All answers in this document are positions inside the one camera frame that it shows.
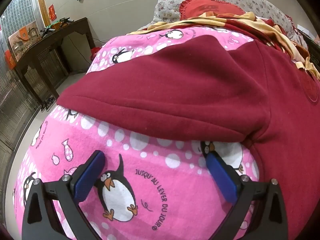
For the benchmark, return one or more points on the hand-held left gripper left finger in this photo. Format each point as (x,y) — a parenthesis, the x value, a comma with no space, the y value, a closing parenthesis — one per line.
(86,180)

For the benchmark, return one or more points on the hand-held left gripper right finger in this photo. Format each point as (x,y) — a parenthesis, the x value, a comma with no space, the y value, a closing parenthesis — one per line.
(223,180)

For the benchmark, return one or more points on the maroon sweatshirt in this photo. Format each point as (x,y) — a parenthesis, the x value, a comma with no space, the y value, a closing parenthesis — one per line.
(175,85)

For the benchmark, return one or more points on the pink penguin blanket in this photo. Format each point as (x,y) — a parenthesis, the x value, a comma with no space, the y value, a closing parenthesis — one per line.
(155,170)

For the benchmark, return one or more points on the dark shoes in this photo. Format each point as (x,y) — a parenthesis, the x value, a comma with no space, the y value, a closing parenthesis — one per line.
(47,103)

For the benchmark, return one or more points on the red plastic item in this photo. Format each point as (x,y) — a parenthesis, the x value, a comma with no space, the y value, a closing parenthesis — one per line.
(95,52)

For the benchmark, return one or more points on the small red box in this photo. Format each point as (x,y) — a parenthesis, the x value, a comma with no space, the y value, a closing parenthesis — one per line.
(10,59)

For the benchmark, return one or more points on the dark wooden table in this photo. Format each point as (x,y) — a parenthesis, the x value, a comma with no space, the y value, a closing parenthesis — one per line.
(57,36)

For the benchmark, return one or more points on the orange printed cardboard box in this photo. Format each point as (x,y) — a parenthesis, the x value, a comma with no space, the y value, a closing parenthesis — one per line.
(25,37)

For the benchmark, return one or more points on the yellow red patterned cloth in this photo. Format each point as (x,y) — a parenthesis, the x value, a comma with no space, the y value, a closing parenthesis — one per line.
(275,30)

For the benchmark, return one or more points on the black woven basket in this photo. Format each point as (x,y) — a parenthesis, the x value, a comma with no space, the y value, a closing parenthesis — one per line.
(312,47)

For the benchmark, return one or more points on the black green device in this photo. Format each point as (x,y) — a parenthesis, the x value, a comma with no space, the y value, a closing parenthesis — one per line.
(58,22)

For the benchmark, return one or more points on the red ruffled cushion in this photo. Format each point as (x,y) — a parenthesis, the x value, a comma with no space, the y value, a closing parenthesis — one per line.
(210,7)

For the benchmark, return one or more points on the floral quilt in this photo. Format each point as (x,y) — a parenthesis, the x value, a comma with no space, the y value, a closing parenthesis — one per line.
(250,2)

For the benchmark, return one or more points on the window with metal grille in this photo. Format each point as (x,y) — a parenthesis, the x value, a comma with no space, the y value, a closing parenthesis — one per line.
(20,12)

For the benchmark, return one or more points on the red wall sign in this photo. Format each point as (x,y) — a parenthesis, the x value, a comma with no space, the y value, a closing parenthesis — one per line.
(52,12)

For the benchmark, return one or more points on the wooden door frame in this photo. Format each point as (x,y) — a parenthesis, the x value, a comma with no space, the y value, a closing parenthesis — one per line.
(42,5)

